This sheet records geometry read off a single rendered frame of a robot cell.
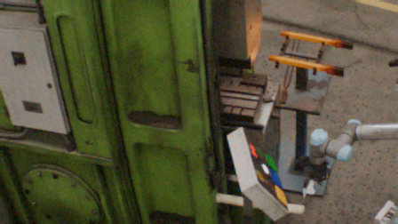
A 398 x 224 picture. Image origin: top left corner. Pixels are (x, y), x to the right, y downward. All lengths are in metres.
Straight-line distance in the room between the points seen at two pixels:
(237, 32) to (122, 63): 0.53
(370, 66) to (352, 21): 0.59
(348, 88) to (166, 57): 2.35
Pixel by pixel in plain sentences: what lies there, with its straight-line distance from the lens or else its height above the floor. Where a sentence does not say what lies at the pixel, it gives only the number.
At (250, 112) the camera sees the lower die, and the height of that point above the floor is 0.98.
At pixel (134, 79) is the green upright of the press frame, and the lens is 3.40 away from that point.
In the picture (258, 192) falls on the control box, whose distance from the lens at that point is 3.15.
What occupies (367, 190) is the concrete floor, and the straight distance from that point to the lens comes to 4.68.
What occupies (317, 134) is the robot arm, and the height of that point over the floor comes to 1.29.
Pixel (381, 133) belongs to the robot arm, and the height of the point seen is 1.33.
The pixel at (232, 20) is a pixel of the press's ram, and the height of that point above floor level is 1.59.
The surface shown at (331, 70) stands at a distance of 4.00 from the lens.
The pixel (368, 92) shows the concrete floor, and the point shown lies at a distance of 5.36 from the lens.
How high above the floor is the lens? 3.51
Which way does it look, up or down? 43 degrees down
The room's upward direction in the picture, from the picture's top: 4 degrees counter-clockwise
